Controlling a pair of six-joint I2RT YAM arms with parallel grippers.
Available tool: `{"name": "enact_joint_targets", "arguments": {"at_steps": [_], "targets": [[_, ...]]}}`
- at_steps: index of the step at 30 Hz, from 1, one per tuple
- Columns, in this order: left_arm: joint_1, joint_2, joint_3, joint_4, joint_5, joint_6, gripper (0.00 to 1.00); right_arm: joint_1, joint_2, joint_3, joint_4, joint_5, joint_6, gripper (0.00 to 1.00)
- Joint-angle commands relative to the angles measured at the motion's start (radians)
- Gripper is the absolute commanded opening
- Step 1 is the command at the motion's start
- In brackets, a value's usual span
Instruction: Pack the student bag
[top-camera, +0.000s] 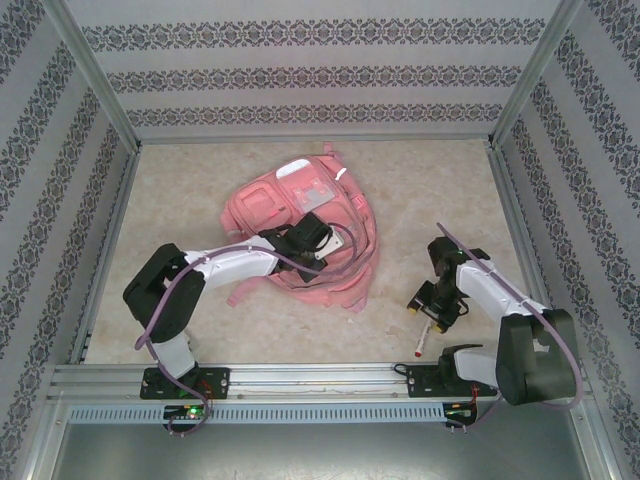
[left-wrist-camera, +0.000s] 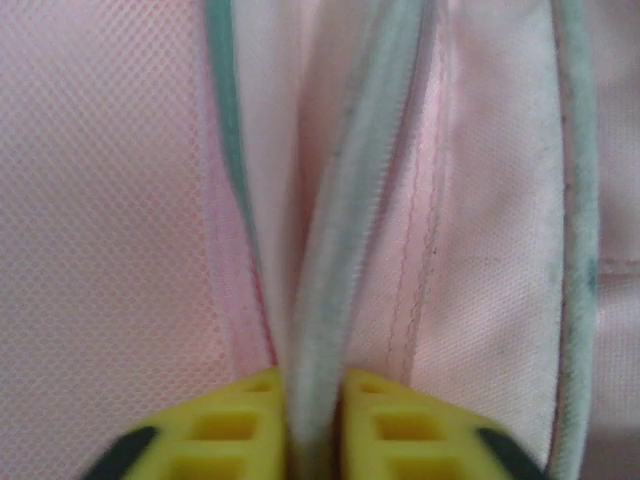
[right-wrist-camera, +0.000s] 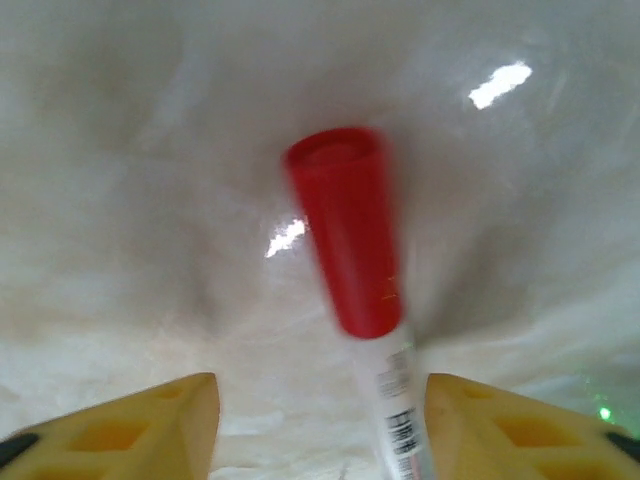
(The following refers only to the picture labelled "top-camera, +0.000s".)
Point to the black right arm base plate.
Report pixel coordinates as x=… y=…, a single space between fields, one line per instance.
x=422 y=382

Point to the left controller board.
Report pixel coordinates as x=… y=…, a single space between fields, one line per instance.
x=190 y=412

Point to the aluminium left side rail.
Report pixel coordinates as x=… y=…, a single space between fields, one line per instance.
x=106 y=250

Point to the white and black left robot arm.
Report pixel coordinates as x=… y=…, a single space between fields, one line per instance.
x=235 y=260

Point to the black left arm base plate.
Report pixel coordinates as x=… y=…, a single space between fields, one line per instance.
x=215 y=382

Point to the pink student backpack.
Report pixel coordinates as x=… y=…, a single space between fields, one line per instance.
x=260 y=205

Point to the grey metal panel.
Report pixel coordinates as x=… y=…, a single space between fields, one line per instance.
x=320 y=450

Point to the aluminium left frame post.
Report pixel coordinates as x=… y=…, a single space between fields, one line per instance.
x=93 y=75

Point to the right controller board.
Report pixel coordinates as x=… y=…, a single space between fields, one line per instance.
x=460 y=412

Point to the aluminium back rail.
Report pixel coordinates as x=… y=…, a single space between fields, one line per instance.
x=200 y=140

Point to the aluminium right side rail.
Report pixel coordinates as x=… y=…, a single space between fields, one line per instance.
x=507 y=190

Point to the controller board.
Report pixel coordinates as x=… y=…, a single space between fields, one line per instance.
x=460 y=412
x=190 y=412

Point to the red and white marker pen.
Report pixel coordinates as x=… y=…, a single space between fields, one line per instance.
x=421 y=345

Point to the aluminium frame post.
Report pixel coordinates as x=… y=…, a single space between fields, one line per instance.
x=534 y=75
x=93 y=75

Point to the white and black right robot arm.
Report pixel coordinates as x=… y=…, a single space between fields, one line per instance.
x=490 y=290

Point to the aluminium right frame post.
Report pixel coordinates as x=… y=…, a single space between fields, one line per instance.
x=534 y=75

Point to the aluminium mounting rail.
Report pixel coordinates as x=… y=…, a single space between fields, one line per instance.
x=310 y=380

